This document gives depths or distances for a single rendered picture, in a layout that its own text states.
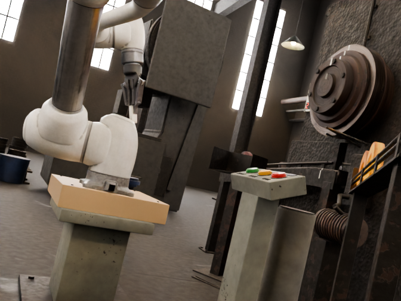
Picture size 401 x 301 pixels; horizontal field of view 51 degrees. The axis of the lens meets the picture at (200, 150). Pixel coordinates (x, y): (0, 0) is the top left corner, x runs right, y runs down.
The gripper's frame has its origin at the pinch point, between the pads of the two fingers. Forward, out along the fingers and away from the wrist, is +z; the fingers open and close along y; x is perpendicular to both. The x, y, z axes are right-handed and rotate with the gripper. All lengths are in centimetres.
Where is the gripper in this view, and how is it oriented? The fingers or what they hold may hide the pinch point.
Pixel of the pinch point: (133, 114)
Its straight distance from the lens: 176.5
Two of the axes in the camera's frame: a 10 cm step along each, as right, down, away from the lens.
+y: -7.7, 0.5, 6.3
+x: -6.4, -0.2, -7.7
